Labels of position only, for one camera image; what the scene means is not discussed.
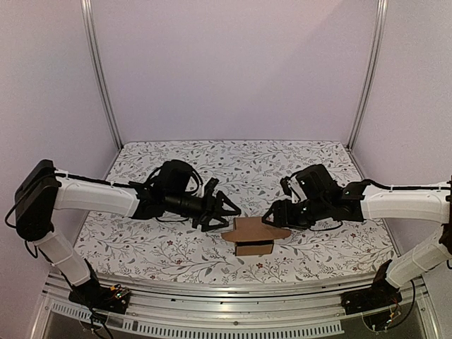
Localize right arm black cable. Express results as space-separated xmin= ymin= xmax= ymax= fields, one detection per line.
xmin=363 ymin=178 xmax=452 ymax=194

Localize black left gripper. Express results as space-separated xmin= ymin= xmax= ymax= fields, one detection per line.
xmin=165 ymin=189 xmax=241 ymax=232

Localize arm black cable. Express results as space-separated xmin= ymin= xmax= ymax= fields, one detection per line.
xmin=5 ymin=165 xmax=206 ymax=230
xmin=363 ymin=178 xmax=452 ymax=194

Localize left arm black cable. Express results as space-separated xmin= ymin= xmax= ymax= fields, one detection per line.
xmin=5 ymin=165 xmax=206 ymax=230

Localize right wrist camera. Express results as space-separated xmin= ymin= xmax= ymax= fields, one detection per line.
xmin=280 ymin=177 xmax=301 ymax=203

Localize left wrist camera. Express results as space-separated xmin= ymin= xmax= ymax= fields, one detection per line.
xmin=203 ymin=177 xmax=219 ymax=197

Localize aluminium front rail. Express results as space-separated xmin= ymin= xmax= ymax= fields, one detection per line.
xmin=30 ymin=273 xmax=441 ymax=338

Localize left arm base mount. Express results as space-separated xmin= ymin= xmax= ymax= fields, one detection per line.
xmin=67 ymin=262 xmax=131 ymax=314

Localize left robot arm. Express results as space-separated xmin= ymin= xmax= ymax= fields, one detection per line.
xmin=6 ymin=160 xmax=241 ymax=307

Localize floral patterned table mat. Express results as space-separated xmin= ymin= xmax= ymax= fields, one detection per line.
xmin=75 ymin=141 xmax=396 ymax=285

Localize left aluminium frame post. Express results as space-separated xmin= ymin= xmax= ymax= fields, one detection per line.
xmin=81 ymin=0 xmax=124 ymax=150

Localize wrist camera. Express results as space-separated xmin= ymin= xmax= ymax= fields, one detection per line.
xmin=280 ymin=177 xmax=301 ymax=203
xmin=203 ymin=177 xmax=219 ymax=197

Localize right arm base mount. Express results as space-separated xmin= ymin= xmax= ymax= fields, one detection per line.
xmin=340 ymin=259 xmax=402 ymax=315

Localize aluminium frame post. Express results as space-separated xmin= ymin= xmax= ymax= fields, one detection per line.
xmin=81 ymin=0 xmax=124 ymax=150
xmin=346 ymin=0 xmax=388 ymax=152

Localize right aluminium frame post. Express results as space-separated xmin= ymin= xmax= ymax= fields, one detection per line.
xmin=346 ymin=0 xmax=388 ymax=152

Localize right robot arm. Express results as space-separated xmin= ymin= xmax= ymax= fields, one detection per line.
xmin=261 ymin=164 xmax=451 ymax=308

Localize brown cardboard box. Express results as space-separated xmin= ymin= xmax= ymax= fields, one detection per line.
xmin=221 ymin=217 xmax=292 ymax=257

